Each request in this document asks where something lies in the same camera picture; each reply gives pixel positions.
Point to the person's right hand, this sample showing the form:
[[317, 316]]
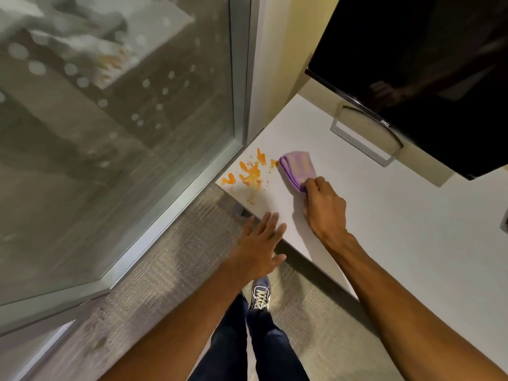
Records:
[[325, 210]]

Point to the person's left hand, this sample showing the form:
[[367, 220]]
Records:
[[256, 249]]

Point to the purple checked cleaning cloth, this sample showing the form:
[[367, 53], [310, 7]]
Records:
[[297, 166]]

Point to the orange sauce spill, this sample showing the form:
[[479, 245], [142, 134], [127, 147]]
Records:
[[252, 174]]

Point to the person's left forearm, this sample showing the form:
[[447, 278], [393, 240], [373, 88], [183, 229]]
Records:
[[182, 329]]

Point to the person's right forearm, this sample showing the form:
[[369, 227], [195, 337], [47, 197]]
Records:
[[408, 321]]

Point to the navy right shoe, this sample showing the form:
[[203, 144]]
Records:
[[260, 295]]

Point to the silver monitor stand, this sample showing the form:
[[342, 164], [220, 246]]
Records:
[[369, 132]]

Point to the dark blue left trouser leg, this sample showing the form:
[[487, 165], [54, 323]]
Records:
[[226, 345]]

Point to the dark blue trouser leg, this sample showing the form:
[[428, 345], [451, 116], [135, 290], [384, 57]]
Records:
[[274, 349], [226, 345]]

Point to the dark blue right trouser leg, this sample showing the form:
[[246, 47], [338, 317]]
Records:
[[274, 349]]

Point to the black monitor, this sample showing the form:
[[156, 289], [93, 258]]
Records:
[[428, 67]]

